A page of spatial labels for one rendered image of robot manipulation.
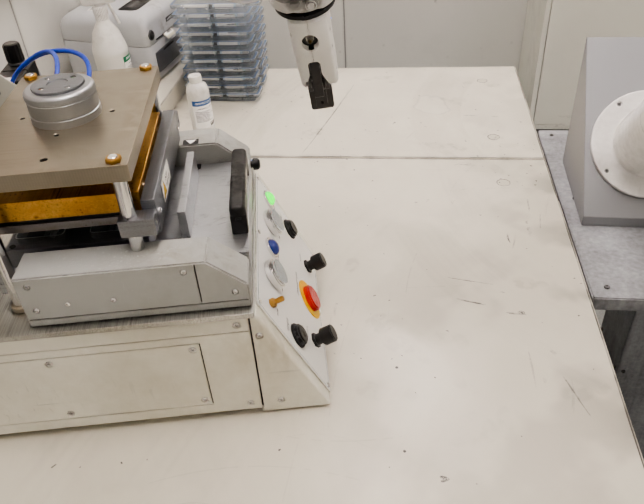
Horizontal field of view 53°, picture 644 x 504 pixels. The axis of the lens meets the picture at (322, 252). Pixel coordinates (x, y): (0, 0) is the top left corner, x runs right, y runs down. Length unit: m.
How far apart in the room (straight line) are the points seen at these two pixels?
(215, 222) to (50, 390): 0.28
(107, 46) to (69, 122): 0.84
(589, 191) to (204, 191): 0.67
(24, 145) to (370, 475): 0.54
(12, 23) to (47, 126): 0.94
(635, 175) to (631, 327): 0.34
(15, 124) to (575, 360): 0.77
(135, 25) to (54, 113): 0.93
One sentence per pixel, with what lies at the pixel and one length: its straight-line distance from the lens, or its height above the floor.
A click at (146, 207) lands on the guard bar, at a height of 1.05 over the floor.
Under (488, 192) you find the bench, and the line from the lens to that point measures 1.28.
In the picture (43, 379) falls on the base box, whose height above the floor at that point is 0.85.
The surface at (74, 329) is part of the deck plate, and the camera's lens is 0.78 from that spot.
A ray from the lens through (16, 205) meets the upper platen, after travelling 0.78.
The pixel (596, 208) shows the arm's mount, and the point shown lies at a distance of 1.22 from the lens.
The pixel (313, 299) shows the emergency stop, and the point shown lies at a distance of 0.94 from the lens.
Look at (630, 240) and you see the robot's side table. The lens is 1.21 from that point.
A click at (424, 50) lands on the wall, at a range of 3.26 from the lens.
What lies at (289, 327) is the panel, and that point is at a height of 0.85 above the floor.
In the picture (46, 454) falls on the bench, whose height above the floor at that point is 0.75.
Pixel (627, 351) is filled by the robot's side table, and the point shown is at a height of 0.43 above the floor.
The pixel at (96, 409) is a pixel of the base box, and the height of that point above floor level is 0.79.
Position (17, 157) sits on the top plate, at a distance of 0.75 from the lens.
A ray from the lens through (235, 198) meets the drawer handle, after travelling 0.79.
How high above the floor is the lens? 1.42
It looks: 37 degrees down
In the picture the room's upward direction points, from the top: 4 degrees counter-clockwise
